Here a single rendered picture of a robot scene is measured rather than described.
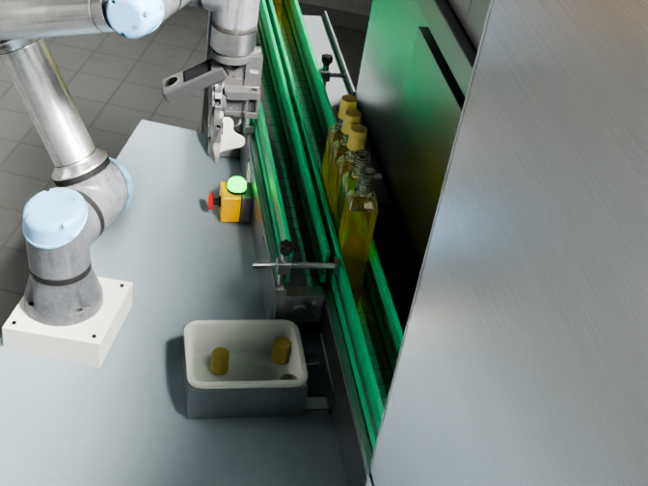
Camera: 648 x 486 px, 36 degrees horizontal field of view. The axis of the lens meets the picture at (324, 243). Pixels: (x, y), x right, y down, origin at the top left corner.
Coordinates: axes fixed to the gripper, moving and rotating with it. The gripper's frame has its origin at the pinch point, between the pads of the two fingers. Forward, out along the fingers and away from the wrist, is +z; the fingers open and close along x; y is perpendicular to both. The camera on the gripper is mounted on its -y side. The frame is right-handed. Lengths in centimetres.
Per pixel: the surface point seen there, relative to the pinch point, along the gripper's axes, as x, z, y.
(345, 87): 77, 30, 44
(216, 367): -16.8, 39.0, 2.6
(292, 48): 98, 30, 32
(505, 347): -107, -55, 7
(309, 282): -2.2, 29.9, 21.6
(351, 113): 16.9, 1.7, 29.4
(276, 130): 54, 30, 22
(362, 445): -44, 30, 25
